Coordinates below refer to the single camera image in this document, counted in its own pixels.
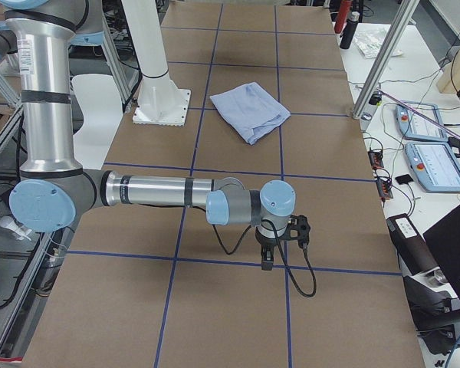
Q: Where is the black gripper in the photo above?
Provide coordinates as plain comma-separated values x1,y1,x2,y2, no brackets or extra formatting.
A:
255,215,311,271

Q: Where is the light blue striped shirt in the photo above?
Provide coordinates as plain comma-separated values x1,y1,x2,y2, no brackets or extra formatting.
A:
210,82,291,145

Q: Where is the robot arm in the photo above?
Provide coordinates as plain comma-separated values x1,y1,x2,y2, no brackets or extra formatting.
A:
3,1,311,271

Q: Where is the brown paper table cover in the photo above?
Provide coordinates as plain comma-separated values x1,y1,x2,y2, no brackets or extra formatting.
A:
22,2,424,367

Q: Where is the brown cardboard roll box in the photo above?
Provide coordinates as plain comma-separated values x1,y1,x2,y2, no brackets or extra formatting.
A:
386,214,439,275

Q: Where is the black monitor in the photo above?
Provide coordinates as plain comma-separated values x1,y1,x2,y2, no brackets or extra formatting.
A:
423,205,460,299

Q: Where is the lower teach pendant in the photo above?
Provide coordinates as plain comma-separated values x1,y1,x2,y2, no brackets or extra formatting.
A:
405,142,460,193

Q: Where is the teach pendant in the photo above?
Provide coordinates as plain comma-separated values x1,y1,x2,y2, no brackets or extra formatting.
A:
396,101,448,142
405,142,460,193

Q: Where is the upper teach pendant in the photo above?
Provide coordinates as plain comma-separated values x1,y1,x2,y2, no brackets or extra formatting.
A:
396,101,448,142

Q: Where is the white plastic chair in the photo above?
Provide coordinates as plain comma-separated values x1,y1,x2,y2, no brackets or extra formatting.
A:
72,74,123,169

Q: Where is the clear plastic bag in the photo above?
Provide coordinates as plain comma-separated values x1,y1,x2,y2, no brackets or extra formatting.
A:
353,28,387,59

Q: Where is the black water bottle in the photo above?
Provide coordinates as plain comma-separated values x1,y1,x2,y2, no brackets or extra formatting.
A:
339,11,360,50

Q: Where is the red water bottle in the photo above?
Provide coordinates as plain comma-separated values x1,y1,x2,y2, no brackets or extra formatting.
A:
334,0,352,35

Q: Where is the white power strip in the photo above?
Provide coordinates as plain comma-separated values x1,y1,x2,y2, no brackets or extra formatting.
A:
0,215,32,242

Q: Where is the aluminium frame post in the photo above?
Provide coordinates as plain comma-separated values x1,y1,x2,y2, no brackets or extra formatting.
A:
351,0,419,120

